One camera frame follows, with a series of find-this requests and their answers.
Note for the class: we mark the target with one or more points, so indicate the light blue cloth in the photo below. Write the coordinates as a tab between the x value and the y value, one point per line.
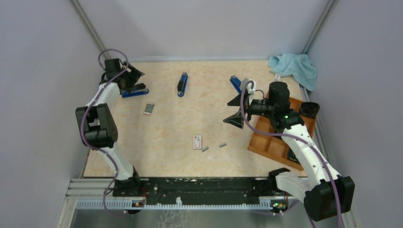
297	65

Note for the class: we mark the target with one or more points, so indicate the black tape roll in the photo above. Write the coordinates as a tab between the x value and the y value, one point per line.
309	109

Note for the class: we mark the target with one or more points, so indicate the red white staple box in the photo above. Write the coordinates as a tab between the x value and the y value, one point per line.
197	142

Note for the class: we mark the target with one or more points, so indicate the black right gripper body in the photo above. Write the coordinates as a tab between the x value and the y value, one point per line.
260	107

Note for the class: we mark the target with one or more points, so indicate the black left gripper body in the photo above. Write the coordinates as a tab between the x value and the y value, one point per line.
127	77

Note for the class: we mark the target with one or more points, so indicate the brown wooden compartment tray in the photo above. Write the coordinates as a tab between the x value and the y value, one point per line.
275	148

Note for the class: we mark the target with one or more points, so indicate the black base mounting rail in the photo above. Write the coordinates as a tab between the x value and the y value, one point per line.
226	191

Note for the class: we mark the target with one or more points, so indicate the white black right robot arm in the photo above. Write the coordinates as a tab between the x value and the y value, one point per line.
325	193

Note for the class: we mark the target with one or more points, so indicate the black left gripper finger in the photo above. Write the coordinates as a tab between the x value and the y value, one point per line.
134	73
130	87

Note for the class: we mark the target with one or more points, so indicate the silver staple strip box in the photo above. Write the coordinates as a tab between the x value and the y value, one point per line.
149	108

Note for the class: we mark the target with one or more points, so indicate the blue black stapler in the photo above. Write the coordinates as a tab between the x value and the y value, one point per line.
138	89
181	87

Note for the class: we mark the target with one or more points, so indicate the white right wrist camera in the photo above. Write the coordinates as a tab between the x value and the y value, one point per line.
248	87

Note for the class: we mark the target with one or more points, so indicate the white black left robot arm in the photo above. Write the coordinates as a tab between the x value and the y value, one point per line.
97	127

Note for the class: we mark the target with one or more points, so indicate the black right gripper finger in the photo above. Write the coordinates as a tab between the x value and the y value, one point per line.
236	120
237	101

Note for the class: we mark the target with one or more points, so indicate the white cable duct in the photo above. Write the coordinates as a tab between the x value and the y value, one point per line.
264	204

